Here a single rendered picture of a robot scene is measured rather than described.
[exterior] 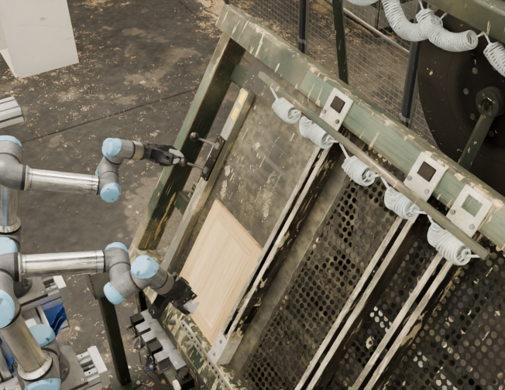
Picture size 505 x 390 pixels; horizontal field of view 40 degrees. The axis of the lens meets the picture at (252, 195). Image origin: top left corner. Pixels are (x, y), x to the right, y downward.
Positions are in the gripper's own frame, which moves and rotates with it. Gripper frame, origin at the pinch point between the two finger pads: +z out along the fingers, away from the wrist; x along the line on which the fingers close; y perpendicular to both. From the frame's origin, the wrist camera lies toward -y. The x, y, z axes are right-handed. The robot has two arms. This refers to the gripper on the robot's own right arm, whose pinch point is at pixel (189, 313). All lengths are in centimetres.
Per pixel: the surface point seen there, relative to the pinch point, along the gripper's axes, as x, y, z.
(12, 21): 423, -10, 82
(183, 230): 57, 12, 26
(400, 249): -39, 67, -6
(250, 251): 18.8, 29.2, 19.7
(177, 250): 56, 4, 33
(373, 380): -57, 35, 13
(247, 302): 3.1, 16.2, 22.4
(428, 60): 25, 130, 7
